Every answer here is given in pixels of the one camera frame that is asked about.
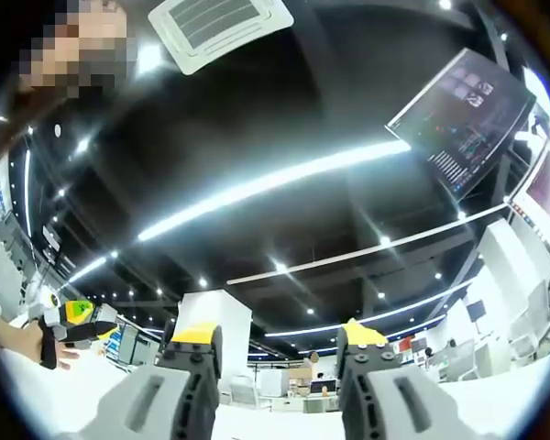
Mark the large dark computer monitor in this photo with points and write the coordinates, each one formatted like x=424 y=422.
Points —
x=463 y=124

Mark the brown cardboard box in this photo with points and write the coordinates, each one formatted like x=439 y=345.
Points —
x=299 y=380

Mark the white square pillar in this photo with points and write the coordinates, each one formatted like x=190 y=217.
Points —
x=217 y=330

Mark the white ceiling air conditioner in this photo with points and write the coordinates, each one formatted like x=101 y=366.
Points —
x=220 y=32

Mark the small black wall screen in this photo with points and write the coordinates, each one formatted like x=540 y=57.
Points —
x=476 y=309

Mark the person's left hand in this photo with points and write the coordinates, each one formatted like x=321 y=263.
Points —
x=50 y=348

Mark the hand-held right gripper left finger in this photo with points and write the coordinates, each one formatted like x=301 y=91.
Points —
x=146 y=403

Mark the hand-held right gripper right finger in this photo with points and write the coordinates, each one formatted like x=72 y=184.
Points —
x=394 y=403

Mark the white framed computer monitor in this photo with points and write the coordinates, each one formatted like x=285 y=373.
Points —
x=547 y=192

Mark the long ceiling light strip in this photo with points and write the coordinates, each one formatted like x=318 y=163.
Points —
x=275 y=183
x=366 y=247
x=385 y=314

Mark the white desk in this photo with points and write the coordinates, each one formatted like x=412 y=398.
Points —
x=64 y=399

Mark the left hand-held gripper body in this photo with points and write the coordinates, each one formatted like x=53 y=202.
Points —
x=46 y=311

